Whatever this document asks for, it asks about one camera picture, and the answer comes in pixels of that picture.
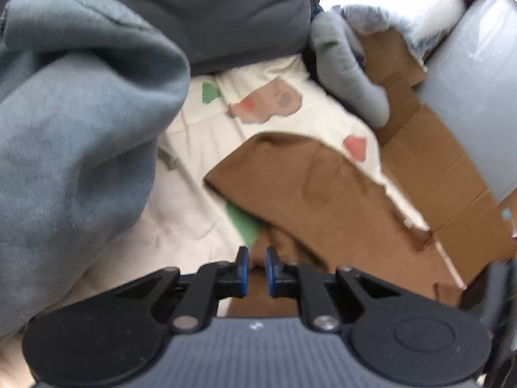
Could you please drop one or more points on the brown printed t-shirt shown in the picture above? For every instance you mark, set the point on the brown printed t-shirt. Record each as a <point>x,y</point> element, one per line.
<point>323,194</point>

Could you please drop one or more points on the dark grey pillow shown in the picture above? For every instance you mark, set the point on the dark grey pillow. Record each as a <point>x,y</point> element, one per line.
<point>222,12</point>

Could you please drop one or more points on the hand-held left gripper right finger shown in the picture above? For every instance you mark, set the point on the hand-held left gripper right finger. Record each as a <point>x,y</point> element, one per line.
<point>271,270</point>

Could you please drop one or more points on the clear plastic bag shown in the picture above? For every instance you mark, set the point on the clear plastic bag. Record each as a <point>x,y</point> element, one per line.
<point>367,18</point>

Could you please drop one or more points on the grey-blue sweatshirt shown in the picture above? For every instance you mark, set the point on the grey-blue sweatshirt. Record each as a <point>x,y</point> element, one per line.
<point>80,129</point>

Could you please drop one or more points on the grey neck pillow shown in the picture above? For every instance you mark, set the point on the grey neck pillow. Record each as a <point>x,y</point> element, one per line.
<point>347,81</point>

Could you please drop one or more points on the white pillow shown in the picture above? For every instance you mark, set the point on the white pillow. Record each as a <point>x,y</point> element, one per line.
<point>404,0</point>

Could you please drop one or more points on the grey plastic-wrapped appliance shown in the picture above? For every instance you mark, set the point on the grey plastic-wrapped appliance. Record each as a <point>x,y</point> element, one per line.
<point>480,89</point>

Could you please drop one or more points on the blue detergent bottle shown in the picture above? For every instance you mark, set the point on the blue detergent bottle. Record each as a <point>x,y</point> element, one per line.
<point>505,213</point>

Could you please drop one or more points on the flattened cardboard sheet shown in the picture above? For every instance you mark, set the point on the flattened cardboard sheet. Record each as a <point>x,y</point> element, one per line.
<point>436,157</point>

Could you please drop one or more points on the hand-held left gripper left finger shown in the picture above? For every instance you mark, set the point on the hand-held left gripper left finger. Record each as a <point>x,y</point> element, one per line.
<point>242,270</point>

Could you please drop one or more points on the cream bear print blanket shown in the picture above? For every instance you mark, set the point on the cream bear print blanket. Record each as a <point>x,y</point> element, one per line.
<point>181,218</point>

